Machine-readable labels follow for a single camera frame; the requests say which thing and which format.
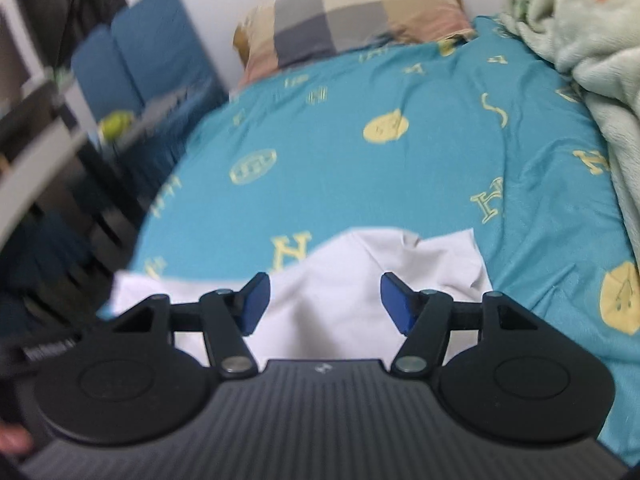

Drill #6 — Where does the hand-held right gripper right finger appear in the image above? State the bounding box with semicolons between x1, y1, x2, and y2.
380;272;541;375

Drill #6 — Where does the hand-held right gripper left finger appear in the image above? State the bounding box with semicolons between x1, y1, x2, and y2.
111;272;272;379

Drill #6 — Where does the white shirt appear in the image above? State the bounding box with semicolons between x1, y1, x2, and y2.
97;227;493;366

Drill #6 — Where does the person's left hand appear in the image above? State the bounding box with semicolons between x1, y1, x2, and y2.
0;421;34;456

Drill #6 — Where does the blue covered chair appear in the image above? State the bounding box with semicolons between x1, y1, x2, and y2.
111;0;231;171
0;210;121;321
70;25;146;126

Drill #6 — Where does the teal printed bed sheet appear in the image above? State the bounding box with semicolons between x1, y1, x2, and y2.
97;15;640;461

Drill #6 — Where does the white edged wooden table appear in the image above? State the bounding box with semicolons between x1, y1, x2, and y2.
0;67;148;246

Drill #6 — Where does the grey cloth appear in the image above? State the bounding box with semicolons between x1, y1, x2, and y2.
135;85;201;121

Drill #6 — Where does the yellow-green small item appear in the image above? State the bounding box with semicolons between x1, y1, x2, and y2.
97;112;136;143

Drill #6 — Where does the brown pillow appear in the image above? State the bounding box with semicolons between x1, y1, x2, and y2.
232;0;466;68

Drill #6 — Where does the checkered pillow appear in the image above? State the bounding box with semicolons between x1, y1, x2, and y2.
245;0;476;86

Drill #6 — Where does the green printed fleece blanket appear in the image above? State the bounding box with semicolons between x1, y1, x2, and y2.
500;0;640;261

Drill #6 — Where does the dark window grille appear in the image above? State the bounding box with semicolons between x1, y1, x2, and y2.
10;0;128;68

